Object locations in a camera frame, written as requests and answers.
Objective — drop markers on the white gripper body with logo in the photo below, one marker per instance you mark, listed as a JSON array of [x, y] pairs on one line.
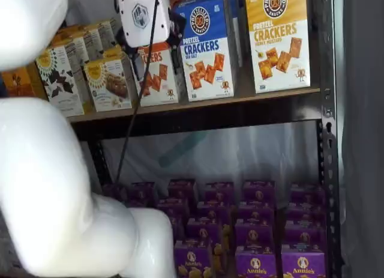
[[141, 16]]

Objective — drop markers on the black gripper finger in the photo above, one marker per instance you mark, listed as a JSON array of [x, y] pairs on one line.
[[177, 29], [123, 41]]

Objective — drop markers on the blue white pretzel crackers box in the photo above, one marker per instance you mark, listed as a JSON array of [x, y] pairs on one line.
[[207, 53]]

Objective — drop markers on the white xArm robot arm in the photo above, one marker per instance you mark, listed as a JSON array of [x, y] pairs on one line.
[[36, 170]]

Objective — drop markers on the snack bar box with sun logo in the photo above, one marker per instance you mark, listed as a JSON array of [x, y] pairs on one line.
[[113, 53], [108, 86]]

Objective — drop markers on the white cookie box with sun logo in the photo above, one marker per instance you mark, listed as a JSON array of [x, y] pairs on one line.
[[90, 39], [60, 83], [109, 32], [76, 50]]

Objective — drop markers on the wooden shelf board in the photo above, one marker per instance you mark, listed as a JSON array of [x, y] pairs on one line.
[[210, 105]]

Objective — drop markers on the yellow white pretzel crackers box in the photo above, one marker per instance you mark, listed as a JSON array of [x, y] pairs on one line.
[[279, 41]]

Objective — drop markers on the orange brown snack box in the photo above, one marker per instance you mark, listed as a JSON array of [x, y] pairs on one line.
[[19, 83]]

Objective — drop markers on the purple Annie's box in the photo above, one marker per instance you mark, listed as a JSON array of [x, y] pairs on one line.
[[307, 194], [213, 210], [259, 192], [256, 210], [182, 189], [173, 207], [303, 264], [255, 263], [304, 234], [219, 192], [254, 233], [306, 212], [142, 192], [204, 230], [193, 260]]

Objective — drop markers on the teal tape strip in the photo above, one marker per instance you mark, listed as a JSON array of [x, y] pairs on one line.
[[183, 149]]

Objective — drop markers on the translucent plastic sheet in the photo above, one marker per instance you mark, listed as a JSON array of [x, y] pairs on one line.
[[255, 152]]

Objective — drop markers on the black perforated metal shelf post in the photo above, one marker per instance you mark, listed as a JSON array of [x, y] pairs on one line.
[[99, 164]]

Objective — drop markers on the grey perforated metal shelf post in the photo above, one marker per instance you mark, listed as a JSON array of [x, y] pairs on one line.
[[329, 140]]

